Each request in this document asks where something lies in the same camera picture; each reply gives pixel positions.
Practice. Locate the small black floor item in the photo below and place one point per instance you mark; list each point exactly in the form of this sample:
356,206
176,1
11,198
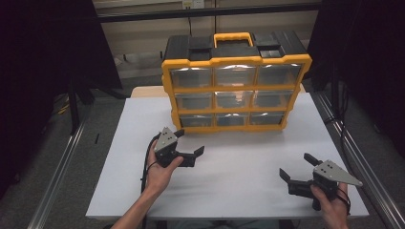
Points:
96,138

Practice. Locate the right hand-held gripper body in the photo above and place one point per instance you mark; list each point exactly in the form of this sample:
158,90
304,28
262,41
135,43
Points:
331,172

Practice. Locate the person's left hand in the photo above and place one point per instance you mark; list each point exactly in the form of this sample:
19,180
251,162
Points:
159,178

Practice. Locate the black curtain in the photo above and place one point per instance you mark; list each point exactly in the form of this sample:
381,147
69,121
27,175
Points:
369,63
38,63

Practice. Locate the person's right hand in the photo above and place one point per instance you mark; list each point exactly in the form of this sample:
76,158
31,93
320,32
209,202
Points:
332,214

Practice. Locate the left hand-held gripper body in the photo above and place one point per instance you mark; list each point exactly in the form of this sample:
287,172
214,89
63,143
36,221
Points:
165,141

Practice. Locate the yellow black drawer organizer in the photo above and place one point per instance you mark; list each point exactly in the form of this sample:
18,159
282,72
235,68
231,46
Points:
235,62

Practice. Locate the black horizontal bar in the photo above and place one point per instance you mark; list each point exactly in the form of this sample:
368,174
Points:
159,14

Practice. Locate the black metal stand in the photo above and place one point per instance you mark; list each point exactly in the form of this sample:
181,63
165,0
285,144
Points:
74,105

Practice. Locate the clear plastic drawer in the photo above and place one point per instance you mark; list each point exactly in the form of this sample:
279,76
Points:
231,120

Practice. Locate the aluminium frame rail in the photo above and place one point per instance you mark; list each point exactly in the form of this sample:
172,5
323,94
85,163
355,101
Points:
366,159
60,171

